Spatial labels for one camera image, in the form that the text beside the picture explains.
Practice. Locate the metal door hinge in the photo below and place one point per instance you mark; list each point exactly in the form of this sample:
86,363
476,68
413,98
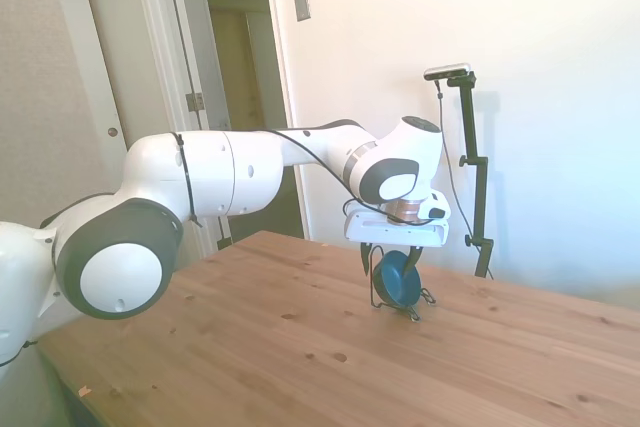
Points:
195,101

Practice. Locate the blue bowl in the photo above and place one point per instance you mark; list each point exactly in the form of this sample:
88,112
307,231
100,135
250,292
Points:
397,279

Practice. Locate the black camera stand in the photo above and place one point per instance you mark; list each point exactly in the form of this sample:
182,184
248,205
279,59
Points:
481,187

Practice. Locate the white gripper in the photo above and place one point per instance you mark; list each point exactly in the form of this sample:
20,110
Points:
395,233

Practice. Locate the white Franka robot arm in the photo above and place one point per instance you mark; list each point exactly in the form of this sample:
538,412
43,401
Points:
210,172

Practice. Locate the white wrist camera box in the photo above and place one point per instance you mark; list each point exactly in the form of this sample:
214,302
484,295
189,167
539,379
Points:
438,207

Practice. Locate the white door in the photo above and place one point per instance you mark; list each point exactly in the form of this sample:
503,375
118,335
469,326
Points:
135,47

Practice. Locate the grey exterior camera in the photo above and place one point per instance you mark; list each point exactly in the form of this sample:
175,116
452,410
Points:
447,71

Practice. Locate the round metal door knob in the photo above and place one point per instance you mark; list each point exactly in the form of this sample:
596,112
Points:
113,132

